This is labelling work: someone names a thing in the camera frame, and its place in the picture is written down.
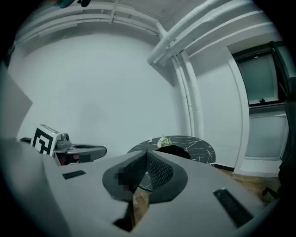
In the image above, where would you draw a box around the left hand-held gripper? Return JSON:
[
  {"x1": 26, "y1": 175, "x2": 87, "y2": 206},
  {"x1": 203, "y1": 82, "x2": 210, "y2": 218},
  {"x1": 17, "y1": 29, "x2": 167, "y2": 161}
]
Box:
[{"x1": 31, "y1": 124, "x2": 107, "y2": 166}]

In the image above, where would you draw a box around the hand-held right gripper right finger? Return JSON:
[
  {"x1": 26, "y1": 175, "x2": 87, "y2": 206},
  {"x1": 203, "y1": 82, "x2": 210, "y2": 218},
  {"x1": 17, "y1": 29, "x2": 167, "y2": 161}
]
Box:
[{"x1": 133, "y1": 150, "x2": 278, "y2": 237}]

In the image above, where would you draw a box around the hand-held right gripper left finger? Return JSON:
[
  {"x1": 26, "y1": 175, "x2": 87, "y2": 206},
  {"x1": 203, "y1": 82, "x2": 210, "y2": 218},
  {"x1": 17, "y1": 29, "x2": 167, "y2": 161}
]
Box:
[{"x1": 56, "y1": 150, "x2": 148, "y2": 237}]

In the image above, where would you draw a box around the black cloth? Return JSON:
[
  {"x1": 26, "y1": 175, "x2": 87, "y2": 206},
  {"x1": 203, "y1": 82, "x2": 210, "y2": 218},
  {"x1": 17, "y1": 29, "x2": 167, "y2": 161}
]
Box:
[{"x1": 156, "y1": 144, "x2": 191, "y2": 160}]

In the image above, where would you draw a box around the pink artificial flower bouquet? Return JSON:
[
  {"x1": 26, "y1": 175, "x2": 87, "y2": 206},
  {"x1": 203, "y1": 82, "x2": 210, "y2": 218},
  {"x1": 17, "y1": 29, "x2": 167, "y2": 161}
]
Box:
[{"x1": 157, "y1": 135, "x2": 173, "y2": 148}]

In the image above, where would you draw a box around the white insulated ceiling pipe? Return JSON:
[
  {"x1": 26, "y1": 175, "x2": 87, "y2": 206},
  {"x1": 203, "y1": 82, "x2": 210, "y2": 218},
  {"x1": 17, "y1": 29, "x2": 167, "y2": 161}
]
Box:
[{"x1": 147, "y1": 0, "x2": 222, "y2": 67}]

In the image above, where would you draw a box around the frosted glass window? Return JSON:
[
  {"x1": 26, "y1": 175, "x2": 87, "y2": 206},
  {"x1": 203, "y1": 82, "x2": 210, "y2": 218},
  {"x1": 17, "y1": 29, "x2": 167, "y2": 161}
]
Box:
[{"x1": 228, "y1": 41, "x2": 293, "y2": 162}]

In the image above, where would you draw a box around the teal headband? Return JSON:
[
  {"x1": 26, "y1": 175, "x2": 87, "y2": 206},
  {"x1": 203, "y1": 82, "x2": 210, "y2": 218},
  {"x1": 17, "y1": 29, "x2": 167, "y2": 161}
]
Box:
[{"x1": 52, "y1": 0, "x2": 75, "y2": 9}]

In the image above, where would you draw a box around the thick white wall pipe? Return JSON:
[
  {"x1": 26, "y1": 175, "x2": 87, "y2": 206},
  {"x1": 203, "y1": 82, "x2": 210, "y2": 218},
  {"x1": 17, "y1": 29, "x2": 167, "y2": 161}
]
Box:
[{"x1": 180, "y1": 50, "x2": 204, "y2": 139}]

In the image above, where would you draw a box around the thin white wall pipe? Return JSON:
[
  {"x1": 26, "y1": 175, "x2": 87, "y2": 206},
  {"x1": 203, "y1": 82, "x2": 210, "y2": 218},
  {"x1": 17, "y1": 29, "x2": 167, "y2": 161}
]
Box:
[
  {"x1": 171, "y1": 56, "x2": 190, "y2": 138},
  {"x1": 177, "y1": 54, "x2": 195, "y2": 138}
]

